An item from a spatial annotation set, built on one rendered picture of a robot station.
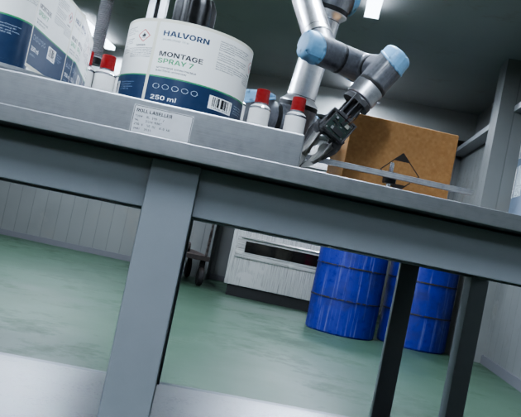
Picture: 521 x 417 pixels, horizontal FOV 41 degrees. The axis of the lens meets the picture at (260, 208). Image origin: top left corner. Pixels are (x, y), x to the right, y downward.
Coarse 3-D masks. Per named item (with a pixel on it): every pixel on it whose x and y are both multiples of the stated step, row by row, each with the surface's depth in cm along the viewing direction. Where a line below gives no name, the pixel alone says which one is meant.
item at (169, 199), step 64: (0, 128) 82; (64, 192) 218; (128, 192) 83; (192, 192) 83; (256, 192) 85; (384, 256) 86; (448, 256) 87; (512, 256) 87; (128, 320) 82; (0, 384) 183; (64, 384) 196; (128, 384) 82; (448, 384) 229
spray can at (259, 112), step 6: (258, 90) 165; (264, 90) 165; (258, 96) 165; (264, 96) 165; (258, 102) 165; (264, 102) 165; (252, 108) 164; (258, 108) 164; (264, 108) 164; (252, 114) 164; (258, 114) 164; (264, 114) 164; (246, 120) 166; (252, 120) 164; (258, 120) 164; (264, 120) 164
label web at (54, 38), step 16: (48, 0) 106; (64, 0) 113; (48, 16) 108; (64, 16) 114; (80, 16) 122; (32, 32) 103; (48, 32) 109; (64, 32) 116; (32, 48) 104; (48, 48) 110; (64, 48) 117; (32, 64) 105; (48, 64) 112; (64, 64) 119; (64, 80) 121
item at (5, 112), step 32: (32, 128) 80; (64, 128) 79; (96, 128) 79; (192, 160) 80; (224, 160) 80; (256, 160) 81; (320, 192) 86; (352, 192) 82; (384, 192) 82; (480, 224) 84; (512, 224) 83
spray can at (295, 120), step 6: (294, 96) 166; (294, 102) 166; (300, 102) 165; (294, 108) 165; (300, 108) 165; (288, 114) 165; (294, 114) 164; (300, 114) 164; (288, 120) 165; (294, 120) 164; (300, 120) 164; (288, 126) 164; (294, 126) 164; (300, 126) 164; (300, 132) 165
